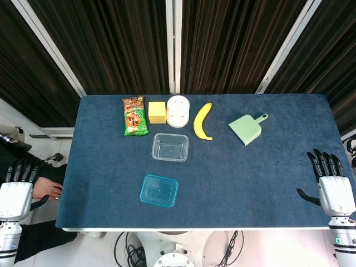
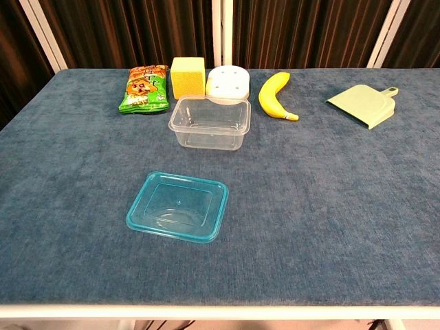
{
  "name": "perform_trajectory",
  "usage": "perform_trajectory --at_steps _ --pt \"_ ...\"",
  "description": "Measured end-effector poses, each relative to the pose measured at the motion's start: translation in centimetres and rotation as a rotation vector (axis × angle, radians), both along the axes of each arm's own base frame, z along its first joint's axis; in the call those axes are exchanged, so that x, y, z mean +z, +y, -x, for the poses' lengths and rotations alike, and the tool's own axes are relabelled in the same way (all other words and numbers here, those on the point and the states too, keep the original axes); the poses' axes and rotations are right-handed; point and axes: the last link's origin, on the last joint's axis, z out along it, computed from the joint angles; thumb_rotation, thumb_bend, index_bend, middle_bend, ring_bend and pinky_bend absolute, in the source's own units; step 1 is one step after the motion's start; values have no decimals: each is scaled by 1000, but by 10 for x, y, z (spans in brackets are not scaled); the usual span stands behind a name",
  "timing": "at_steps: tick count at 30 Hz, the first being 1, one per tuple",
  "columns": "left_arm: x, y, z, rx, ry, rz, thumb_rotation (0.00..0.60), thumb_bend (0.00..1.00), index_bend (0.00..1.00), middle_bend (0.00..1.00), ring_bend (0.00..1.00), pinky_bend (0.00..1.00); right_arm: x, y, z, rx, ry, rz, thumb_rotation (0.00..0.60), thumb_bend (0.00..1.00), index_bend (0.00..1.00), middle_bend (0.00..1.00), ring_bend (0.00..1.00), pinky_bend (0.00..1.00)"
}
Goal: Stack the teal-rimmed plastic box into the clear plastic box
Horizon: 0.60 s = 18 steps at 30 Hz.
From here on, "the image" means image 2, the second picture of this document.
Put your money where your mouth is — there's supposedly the clear blue plastic container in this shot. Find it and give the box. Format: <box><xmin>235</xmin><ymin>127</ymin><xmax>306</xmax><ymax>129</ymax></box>
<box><xmin>126</xmin><ymin>170</ymin><xmax>230</xmax><ymax>245</ymax></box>

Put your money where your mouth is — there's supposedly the white oval perforated block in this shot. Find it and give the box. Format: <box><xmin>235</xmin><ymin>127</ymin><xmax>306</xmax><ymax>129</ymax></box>
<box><xmin>205</xmin><ymin>65</ymin><xmax>251</xmax><ymax>106</ymax></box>

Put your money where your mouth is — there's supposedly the yellow banana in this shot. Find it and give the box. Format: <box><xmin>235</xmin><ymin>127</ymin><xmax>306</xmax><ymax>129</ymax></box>
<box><xmin>258</xmin><ymin>71</ymin><xmax>300</xmax><ymax>122</ymax></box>

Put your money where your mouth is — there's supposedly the yellow sponge cube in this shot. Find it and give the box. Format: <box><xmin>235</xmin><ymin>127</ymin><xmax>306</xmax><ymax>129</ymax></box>
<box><xmin>170</xmin><ymin>56</ymin><xmax>208</xmax><ymax>101</ymax></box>

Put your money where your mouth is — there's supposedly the blue table cloth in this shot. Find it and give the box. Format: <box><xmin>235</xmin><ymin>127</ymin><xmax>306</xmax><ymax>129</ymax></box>
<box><xmin>0</xmin><ymin>67</ymin><xmax>440</xmax><ymax>306</ymax></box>

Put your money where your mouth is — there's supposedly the green orange snack bag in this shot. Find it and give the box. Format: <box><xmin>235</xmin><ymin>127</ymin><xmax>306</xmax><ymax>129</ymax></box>
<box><xmin>118</xmin><ymin>65</ymin><xmax>172</xmax><ymax>116</ymax></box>

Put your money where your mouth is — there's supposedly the light green dustpan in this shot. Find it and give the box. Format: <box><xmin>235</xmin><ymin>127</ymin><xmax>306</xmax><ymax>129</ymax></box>
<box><xmin>324</xmin><ymin>83</ymin><xmax>400</xmax><ymax>131</ymax></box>

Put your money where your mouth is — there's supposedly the dark brown pleated curtain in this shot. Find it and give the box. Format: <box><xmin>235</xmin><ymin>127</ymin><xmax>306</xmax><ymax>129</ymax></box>
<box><xmin>382</xmin><ymin>0</ymin><xmax>440</xmax><ymax>69</ymax></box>
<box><xmin>0</xmin><ymin>0</ymin><xmax>56</xmax><ymax>132</ymax></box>
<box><xmin>232</xmin><ymin>0</ymin><xmax>393</xmax><ymax>69</ymax></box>
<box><xmin>36</xmin><ymin>0</ymin><xmax>215</xmax><ymax>69</ymax></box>

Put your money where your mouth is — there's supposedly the white frame post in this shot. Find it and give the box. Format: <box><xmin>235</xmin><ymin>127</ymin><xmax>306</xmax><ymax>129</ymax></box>
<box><xmin>210</xmin><ymin>0</ymin><xmax>235</xmax><ymax>69</ymax></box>
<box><xmin>365</xmin><ymin>0</ymin><xmax>413</xmax><ymax>69</ymax></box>
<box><xmin>18</xmin><ymin>0</ymin><xmax>69</xmax><ymax>72</ymax></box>

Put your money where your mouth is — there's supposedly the white table frame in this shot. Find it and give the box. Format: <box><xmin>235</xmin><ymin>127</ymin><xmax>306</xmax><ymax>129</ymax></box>
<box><xmin>0</xmin><ymin>301</ymin><xmax>440</xmax><ymax>330</ymax></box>

